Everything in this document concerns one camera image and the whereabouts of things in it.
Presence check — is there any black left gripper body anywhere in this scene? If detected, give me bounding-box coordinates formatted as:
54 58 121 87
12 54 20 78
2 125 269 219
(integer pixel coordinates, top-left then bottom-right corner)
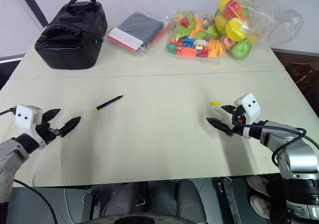
36 121 62 145

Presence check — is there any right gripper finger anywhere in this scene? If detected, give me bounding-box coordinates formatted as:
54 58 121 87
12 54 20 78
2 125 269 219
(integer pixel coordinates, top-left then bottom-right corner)
220 104 236 114
206 117 234 136

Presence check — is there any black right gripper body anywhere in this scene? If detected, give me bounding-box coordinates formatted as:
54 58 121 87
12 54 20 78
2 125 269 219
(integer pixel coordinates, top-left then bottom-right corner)
230 105 247 137

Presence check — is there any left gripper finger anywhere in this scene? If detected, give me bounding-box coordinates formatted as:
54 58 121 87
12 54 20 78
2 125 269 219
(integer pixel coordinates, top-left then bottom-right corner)
42 108 61 123
60 115 82 138

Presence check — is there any black pen with yellow end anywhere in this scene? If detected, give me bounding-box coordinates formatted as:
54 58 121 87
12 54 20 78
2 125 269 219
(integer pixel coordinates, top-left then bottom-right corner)
92 95 124 113

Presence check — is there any green toy apple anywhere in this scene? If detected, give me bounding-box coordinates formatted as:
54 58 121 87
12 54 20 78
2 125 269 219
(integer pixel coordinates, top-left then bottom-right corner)
231 40 252 60

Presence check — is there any black fabric carry bag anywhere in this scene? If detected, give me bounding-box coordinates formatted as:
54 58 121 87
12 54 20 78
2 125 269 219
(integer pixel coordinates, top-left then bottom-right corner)
34 0 109 71

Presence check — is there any clear bag of toy blocks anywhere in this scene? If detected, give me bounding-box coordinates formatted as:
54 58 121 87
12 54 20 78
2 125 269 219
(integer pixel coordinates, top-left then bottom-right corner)
163 9 228 63

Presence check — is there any yellow round toy fruit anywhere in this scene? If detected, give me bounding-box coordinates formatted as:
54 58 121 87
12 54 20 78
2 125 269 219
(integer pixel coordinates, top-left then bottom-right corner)
225 18 248 41

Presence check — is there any white shoe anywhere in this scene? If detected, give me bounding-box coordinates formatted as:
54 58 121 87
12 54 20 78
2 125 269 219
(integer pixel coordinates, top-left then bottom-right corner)
250 195 273 219

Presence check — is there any clear bag of toy fruit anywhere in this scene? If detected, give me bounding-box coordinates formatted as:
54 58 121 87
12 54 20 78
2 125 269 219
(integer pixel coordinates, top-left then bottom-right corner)
213 0 275 63

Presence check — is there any yellow green toy pear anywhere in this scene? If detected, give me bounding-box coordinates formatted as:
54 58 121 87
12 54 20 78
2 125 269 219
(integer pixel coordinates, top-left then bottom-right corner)
214 14 229 35

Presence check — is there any red orange toy fruit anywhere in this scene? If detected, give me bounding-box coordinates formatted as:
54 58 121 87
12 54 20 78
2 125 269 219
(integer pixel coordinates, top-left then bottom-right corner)
223 0 242 18

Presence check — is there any empty clear plastic bag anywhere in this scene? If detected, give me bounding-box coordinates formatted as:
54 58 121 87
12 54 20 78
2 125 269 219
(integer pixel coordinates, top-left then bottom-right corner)
266 8 306 46

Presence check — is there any white red notebook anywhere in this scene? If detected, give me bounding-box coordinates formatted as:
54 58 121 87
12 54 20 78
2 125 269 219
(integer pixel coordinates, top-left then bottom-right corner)
107 26 144 53

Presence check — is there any clear bag with notebooks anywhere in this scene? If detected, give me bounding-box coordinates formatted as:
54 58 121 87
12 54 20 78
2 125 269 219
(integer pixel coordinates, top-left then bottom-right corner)
106 9 173 56

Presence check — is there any dark rounded robot housing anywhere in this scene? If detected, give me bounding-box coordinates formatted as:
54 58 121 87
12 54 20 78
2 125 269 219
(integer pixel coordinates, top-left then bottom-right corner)
81 212 203 224

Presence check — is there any dark grey notebook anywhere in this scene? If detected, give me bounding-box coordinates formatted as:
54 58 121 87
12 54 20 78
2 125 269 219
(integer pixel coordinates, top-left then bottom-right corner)
119 12 165 47

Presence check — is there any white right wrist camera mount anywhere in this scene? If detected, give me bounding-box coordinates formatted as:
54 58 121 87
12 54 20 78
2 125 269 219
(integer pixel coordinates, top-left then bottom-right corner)
233 93 261 139

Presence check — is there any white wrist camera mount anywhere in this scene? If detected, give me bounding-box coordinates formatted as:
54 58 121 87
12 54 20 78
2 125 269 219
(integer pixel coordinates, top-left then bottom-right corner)
14 105 47 150
233 93 261 139

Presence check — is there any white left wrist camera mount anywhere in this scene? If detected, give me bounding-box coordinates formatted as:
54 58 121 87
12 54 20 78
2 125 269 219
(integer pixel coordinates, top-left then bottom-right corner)
14 105 47 150

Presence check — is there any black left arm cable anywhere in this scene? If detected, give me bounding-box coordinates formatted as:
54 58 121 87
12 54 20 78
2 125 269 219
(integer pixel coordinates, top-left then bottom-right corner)
0 106 17 116

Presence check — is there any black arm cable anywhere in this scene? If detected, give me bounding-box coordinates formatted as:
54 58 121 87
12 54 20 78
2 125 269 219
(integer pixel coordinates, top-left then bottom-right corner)
231 114 319 169
0 106 17 116

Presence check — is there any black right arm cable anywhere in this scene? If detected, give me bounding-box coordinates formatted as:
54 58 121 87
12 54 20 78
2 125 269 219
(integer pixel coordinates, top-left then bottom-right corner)
231 114 319 169

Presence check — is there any black floor cable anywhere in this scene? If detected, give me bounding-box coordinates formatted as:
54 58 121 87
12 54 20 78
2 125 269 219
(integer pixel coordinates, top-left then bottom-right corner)
12 179 59 224

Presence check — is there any black metal frame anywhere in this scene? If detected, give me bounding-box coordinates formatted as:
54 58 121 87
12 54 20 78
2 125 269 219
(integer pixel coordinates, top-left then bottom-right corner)
217 176 248 224

